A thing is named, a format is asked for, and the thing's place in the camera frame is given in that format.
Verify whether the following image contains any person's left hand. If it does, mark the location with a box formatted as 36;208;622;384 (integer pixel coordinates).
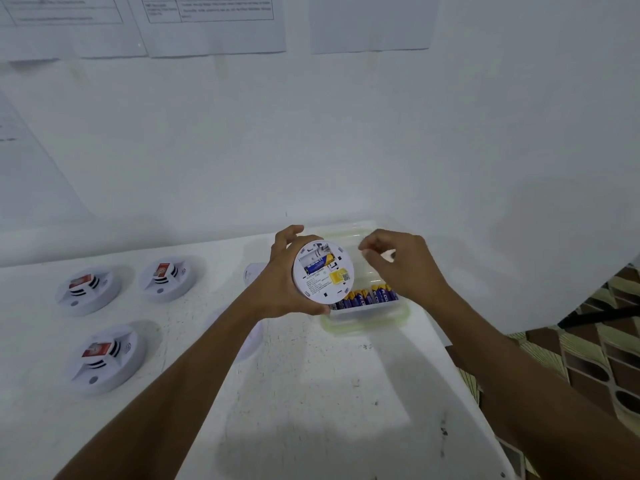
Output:
245;224;332;321

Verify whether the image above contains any white smoke detector red label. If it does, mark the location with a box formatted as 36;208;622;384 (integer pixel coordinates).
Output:
205;304;266;363
139;258;197;303
291;239;356;301
55;267;123;317
67;324;147;397

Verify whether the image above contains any person's left forearm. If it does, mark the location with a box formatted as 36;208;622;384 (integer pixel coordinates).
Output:
52;294;273;480

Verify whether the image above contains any black bar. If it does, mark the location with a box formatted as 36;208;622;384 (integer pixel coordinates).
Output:
557;307;640;329

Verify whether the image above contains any green brown patterned floor mat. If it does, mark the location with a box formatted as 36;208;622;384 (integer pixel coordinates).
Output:
445;264;640;480

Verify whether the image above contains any person's right hand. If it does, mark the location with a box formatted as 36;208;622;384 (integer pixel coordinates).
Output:
357;228;453;311

